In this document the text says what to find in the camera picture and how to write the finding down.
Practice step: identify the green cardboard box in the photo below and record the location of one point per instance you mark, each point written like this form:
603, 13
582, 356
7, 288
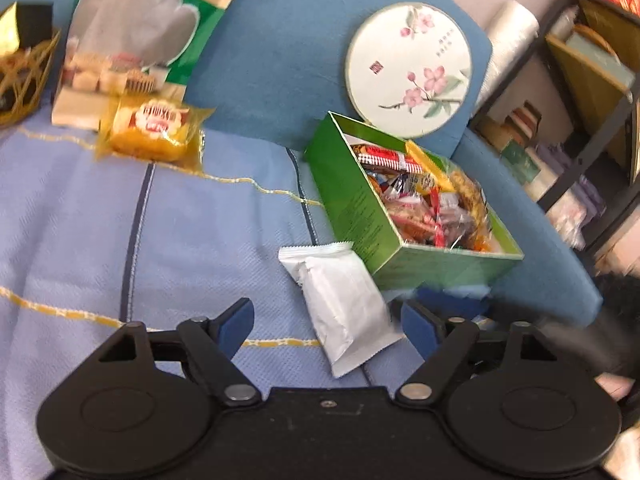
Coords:
360, 200

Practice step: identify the blue sofa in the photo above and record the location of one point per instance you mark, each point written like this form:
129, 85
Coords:
280, 60

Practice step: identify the woven wicker basket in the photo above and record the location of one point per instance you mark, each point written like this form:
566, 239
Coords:
27, 85

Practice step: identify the black metal shelf rack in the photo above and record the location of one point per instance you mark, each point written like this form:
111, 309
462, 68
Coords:
607, 160

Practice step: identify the large beige and green pouch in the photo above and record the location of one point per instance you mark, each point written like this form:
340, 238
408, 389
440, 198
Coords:
135, 25

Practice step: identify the tan cardboard box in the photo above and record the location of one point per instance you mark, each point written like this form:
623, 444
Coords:
590, 75

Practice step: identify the stack of small brown boxes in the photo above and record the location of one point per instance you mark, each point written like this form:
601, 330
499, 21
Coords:
522, 122

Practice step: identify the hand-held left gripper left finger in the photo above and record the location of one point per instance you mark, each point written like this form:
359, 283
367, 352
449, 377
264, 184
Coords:
235, 322

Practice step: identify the black packet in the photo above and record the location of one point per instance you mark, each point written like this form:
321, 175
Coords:
36, 22

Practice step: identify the light blue striped blanket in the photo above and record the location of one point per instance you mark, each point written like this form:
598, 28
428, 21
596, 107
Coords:
125, 240

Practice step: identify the clear plastic roll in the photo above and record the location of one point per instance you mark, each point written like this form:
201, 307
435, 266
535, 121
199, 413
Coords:
507, 45

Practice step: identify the round floral fan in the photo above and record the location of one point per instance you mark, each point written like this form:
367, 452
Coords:
407, 67

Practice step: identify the yellow cake packet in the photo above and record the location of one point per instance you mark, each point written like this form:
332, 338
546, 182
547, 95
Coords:
152, 127

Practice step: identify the pile of mixed snack packets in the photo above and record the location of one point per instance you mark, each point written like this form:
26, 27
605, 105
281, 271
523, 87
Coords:
425, 200

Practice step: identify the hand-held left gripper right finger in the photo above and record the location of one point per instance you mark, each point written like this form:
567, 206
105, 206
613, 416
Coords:
420, 327

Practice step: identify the white foil snack packet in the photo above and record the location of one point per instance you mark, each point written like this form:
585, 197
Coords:
345, 305

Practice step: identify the small green box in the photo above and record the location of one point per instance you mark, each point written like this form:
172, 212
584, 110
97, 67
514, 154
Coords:
520, 162

